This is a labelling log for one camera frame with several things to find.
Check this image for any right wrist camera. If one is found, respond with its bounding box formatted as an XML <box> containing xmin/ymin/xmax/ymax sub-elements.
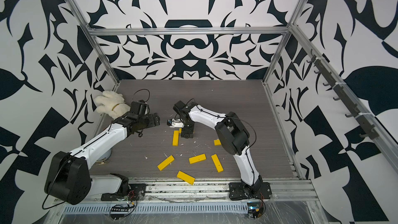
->
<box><xmin>166</xmin><ymin>118</ymin><xmax>184</xmax><ymax>128</ymax></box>

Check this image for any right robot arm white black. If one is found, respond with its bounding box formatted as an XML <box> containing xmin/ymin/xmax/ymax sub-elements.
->
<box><xmin>167</xmin><ymin>101</ymin><xmax>263</xmax><ymax>195</ymax></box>

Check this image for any white plush teddy bear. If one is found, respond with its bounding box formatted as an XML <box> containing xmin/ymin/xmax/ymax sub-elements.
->
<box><xmin>94</xmin><ymin>91</ymin><xmax>130</xmax><ymax>120</ymax></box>

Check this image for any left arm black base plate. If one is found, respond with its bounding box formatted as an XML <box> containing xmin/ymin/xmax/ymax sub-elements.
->
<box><xmin>101</xmin><ymin>183</ymin><xmax>147</xmax><ymax>202</ymax></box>

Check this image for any yellow block front edge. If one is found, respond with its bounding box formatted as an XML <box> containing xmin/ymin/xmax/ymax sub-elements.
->
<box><xmin>177</xmin><ymin>171</ymin><xmax>195</xmax><ymax>185</ymax></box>

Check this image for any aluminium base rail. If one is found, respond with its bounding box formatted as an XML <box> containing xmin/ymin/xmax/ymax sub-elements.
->
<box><xmin>83</xmin><ymin>178</ymin><xmax>318</xmax><ymax>204</ymax></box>

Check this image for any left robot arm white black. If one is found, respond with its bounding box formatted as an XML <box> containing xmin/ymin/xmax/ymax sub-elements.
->
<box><xmin>44</xmin><ymin>100</ymin><xmax>160</xmax><ymax>205</ymax></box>

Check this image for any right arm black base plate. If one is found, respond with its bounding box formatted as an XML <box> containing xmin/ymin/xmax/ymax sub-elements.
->
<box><xmin>229</xmin><ymin>182</ymin><xmax>273</xmax><ymax>201</ymax></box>

